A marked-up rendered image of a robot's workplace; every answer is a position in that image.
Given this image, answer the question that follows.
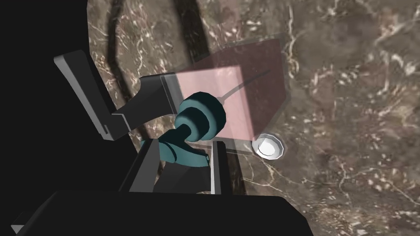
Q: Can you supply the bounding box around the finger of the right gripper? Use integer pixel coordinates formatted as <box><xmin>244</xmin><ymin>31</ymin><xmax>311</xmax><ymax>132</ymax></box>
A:
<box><xmin>113</xmin><ymin>72</ymin><xmax>185</xmax><ymax>132</ymax></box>

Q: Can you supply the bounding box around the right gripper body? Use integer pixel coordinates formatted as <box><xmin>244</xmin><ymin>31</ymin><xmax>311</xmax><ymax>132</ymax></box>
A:
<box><xmin>54</xmin><ymin>50</ymin><xmax>131</xmax><ymax>141</ymax></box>

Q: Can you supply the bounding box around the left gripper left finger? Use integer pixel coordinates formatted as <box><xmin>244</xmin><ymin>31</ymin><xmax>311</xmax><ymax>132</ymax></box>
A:
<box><xmin>119</xmin><ymin>139</ymin><xmax>161</xmax><ymax>193</ymax></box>

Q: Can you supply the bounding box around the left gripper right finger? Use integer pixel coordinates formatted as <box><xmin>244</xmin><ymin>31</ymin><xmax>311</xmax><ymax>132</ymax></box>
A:
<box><xmin>210</xmin><ymin>141</ymin><xmax>234</xmax><ymax>195</ymax></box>

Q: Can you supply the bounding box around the pink soap dispenser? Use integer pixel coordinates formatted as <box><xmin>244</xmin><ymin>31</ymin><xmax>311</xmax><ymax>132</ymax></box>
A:
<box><xmin>140</xmin><ymin>37</ymin><xmax>291</xmax><ymax>168</ymax></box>

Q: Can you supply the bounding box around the small white round cup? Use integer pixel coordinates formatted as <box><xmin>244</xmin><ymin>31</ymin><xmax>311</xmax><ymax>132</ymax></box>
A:
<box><xmin>252</xmin><ymin>132</ymin><xmax>285</xmax><ymax>161</ymax></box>

